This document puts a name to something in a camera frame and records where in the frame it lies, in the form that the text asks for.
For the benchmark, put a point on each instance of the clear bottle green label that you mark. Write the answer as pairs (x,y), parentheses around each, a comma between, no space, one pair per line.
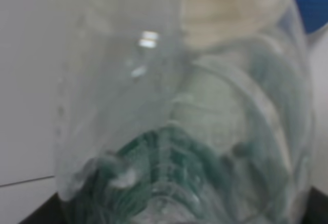
(184,111)

